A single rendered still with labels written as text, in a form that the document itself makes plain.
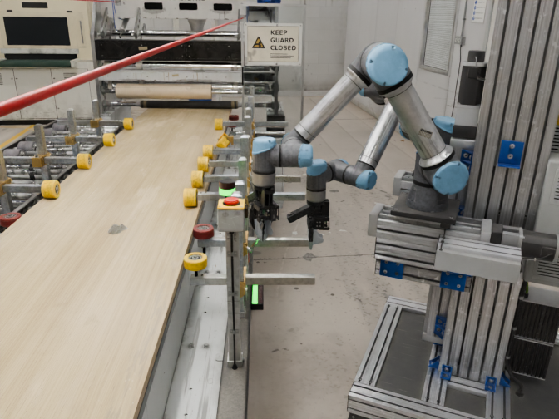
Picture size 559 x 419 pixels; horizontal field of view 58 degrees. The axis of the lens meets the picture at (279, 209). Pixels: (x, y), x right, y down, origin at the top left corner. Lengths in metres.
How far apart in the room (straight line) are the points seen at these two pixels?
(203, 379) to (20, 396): 0.59
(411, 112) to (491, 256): 0.56
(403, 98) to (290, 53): 2.75
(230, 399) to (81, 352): 0.42
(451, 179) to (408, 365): 1.05
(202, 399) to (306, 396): 1.01
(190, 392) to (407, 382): 1.06
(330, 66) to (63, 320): 9.94
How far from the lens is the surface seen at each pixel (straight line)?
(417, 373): 2.41
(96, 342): 1.41
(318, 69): 11.01
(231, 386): 1.51
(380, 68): 1.54
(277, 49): 4.28
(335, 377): 2.64
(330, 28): 11.01
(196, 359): 1.75
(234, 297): 1.44
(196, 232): 1.94
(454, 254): 1.78
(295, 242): 1.97
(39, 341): 1.46
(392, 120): 1.92
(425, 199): 1.84
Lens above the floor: 1.70
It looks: 22 degrees down
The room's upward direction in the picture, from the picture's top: 1 degrees clockwise
